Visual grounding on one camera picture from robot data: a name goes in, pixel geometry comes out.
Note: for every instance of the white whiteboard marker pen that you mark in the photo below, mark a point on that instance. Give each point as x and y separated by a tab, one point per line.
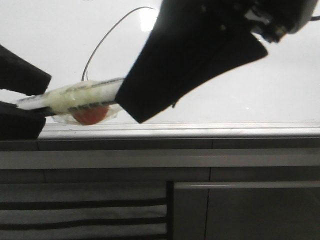
85	103

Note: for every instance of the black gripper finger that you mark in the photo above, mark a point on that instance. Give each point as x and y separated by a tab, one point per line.
169	67
19	124
20	76

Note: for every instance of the white whiteboard with aluminium frame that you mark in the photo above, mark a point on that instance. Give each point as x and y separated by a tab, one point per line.
271	19

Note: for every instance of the grey cabinet panel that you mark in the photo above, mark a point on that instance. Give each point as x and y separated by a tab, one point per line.
260	210

